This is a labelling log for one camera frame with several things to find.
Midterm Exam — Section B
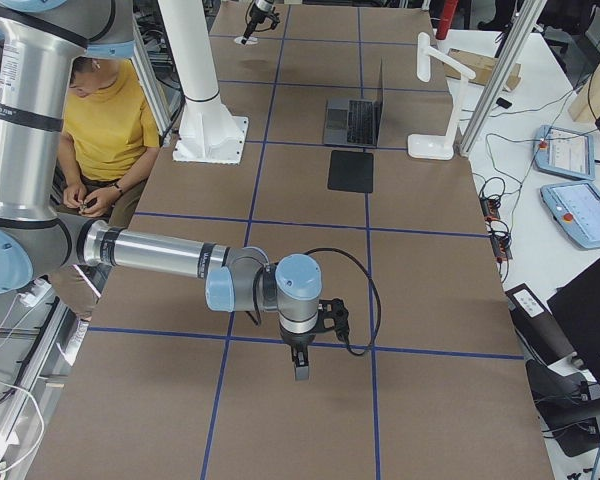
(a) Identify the person in yellow shirt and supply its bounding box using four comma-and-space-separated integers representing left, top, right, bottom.
44, 55, 161, 321

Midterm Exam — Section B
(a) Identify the right aluminium frame post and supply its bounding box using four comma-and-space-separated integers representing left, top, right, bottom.
458, 0, 547, 157

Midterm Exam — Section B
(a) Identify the white desk lamp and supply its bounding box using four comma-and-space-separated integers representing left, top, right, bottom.
407, 31, 476, 160

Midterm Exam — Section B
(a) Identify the dark brown box device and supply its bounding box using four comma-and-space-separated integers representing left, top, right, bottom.
505, 283, 575, 364

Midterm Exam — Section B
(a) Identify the black orange power strip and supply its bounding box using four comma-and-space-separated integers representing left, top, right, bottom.
480, 198, 512, 263

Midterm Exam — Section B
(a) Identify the brown cardboard box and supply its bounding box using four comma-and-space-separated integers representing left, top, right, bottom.
448, 48, 521, 91

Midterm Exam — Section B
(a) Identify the teach pendant tablet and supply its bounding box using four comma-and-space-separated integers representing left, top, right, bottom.
540, 180, 600, 249
533, 124, 595, 180

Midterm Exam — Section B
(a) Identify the wooden board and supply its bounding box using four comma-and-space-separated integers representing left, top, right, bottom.
567, 24, 600, 126

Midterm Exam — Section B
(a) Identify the grey laptop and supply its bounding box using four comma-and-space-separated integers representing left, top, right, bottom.
323, 61, 385, 148

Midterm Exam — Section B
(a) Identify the white computer mouse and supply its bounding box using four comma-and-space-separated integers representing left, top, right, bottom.
234, 36, 259, 45

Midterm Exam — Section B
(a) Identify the upper teach pendant tablet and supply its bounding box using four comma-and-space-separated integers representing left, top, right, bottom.
533, 124, 595, 180

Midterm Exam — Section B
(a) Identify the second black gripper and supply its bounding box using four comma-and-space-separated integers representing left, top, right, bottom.
280, 327, 316, 381

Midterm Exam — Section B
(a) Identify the black monitor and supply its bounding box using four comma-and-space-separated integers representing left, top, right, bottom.
548, 258, 600, 385

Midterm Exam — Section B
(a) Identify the lower teach pendant tablet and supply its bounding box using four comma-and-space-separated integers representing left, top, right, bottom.
540, 180, 600, 249

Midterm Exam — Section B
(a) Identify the small black square device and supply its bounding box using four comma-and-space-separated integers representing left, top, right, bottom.
496, 98, 512, 109

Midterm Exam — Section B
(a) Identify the black box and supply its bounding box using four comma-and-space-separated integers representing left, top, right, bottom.
327, 150, 374, 193

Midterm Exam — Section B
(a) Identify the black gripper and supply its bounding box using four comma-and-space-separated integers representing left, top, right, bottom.
242, 9, 266, 41

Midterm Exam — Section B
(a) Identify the red object at corner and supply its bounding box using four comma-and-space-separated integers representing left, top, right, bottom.
435, 0, 459, 40

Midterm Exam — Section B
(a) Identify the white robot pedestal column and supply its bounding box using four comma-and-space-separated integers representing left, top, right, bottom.
159, 0, 249, 165

